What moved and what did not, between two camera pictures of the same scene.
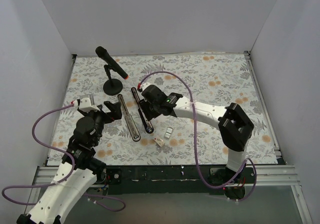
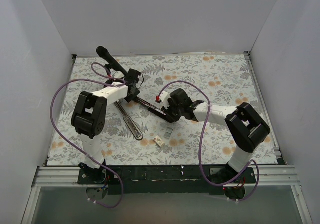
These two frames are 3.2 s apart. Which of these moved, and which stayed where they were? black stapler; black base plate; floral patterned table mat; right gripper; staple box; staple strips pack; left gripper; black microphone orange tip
Moved: black stapler; right gripper; left gripper
Stayed: staple box; black microphone orange tip; black base plate; floral patterned table mat; staple strips pack
